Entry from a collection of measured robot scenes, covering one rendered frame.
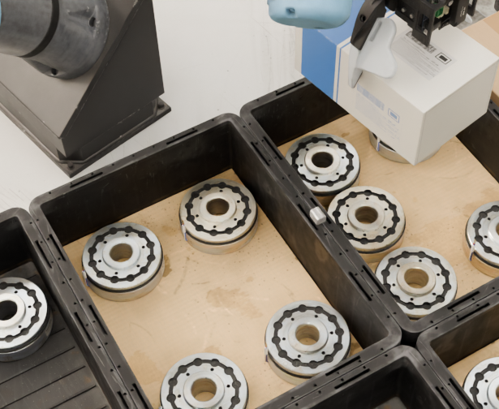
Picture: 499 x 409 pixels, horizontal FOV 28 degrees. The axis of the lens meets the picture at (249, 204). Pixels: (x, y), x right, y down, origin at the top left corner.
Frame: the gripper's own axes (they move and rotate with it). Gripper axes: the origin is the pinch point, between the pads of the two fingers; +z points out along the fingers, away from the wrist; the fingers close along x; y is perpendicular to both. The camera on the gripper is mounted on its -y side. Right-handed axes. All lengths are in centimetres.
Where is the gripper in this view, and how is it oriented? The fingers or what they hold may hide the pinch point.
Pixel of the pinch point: (393, 52)
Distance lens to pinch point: 117.9
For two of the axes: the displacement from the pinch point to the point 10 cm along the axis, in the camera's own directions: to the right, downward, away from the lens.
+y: 6.5, 6.1, -4.5
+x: 7.6, -5.3, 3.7
